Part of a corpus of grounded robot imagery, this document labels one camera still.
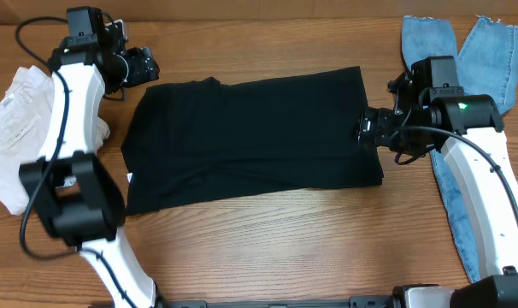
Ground light blue denim jeans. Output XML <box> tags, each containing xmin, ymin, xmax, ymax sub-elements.
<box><xmin>401</xmin><ymin>15</ymin><xmax>518</xmax><ymax>283</ymax></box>

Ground folded beige trousers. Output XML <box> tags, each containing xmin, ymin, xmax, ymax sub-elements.
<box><xmin>0</xmin><ymin>63</ymin><xmax>110</xmax><ymax>215</ymax></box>

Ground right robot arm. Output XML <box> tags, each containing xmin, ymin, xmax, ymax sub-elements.
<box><xmin>356</xmin><ymin>95</ymin><xmax>518</xmax><ymax>307</ymax></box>

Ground black t-shirt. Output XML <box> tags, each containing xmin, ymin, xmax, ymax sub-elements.
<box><xmin>121</xmin><ymin>67</ymin><xmax>383</xmax><ymax>215</ymax></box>

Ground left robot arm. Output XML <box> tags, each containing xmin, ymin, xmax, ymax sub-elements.
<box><xmin>19</xmin><ymin>34</ymin><xmax>167</xmax><ymax>307</ymax></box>

